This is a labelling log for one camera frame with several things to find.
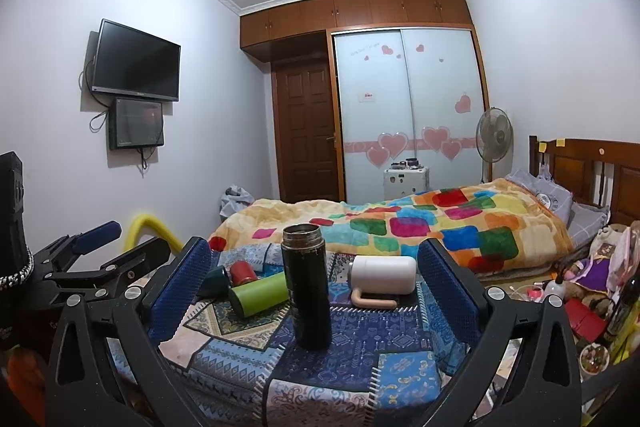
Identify black thermos cup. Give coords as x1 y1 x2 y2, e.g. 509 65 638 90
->
281 223 332 351

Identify dark green cup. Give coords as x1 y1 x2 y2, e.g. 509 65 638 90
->
198 265 230 300

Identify red cup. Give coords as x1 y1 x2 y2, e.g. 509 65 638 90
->
229 260 258 287

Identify yellow foam tube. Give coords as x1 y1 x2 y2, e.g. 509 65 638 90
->
122 213 183 254

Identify colourful patch yellow duvet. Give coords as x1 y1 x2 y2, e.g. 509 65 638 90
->
208 178 574 274

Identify white plastic bottle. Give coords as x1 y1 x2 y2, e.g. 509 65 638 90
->
544 275 566 308

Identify blue patchwork blanket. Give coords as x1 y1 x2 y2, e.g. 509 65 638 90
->
106 241 522 427

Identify white small cabinet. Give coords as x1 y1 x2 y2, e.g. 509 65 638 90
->
383 166 430 200

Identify grey clothes bundle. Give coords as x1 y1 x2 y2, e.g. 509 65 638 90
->
219 185 255 221

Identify red box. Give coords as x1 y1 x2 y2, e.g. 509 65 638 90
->
564 298 606 343

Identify grey pillow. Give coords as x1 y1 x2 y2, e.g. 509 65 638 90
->
506 169 610 251

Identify plush toy pile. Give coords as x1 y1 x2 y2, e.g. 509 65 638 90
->
564 220 639 319

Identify standing electric fan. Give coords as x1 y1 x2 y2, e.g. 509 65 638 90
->
475 107 513 181

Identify wooden headboard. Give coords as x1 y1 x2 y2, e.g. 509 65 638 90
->
528 135 639 225

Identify frosted sliding wardrobe doors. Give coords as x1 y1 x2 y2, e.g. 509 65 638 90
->
333 28 485 205

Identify brown wooden door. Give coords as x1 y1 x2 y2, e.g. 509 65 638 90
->
271 57 342 202

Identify wooden overhead cabinets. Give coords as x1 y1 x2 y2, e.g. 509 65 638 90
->
240 0 472 62

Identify white mug with handle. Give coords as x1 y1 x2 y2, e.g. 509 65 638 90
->
348 256 418 310

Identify small wall monitor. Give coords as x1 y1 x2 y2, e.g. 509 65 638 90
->
107 98 164 150

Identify large wall television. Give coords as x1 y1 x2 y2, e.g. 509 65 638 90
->
89 18 181 102

